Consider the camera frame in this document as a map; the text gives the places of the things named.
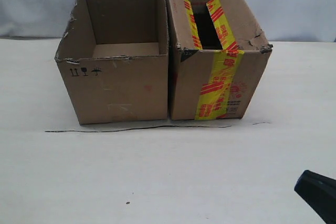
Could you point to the cardboard box with yellow tape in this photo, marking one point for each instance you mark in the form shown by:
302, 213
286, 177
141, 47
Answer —
218, 54

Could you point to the brown cardboard box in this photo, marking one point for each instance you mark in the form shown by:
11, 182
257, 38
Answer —
114, 60

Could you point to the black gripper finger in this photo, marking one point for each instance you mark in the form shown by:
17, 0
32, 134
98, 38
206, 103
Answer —
318, 192

